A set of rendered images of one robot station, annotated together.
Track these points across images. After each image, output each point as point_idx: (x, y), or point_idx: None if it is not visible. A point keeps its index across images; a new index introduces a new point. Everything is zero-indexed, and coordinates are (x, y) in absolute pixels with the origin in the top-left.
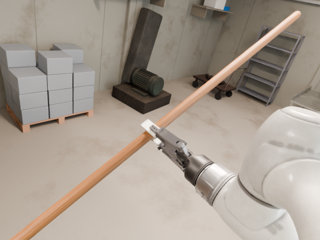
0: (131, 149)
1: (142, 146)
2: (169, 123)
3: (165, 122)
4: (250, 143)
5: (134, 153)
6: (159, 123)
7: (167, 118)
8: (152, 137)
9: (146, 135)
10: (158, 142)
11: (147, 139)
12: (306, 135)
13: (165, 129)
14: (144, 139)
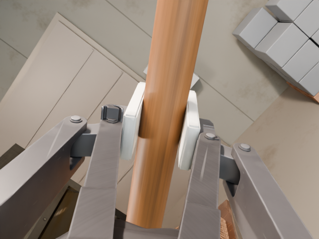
0: (131, 218)
1: (158, 190)
2: (180, 41)
3: (156, 56)
4: None
5: (153, 224)
6: (146, 76)
7: (154, 34)
8: (156, 146)
9: (138, 150)
10: (180, 157)
11: (148, 163)
12: None
13: (51, 129)
14: (138, 170)
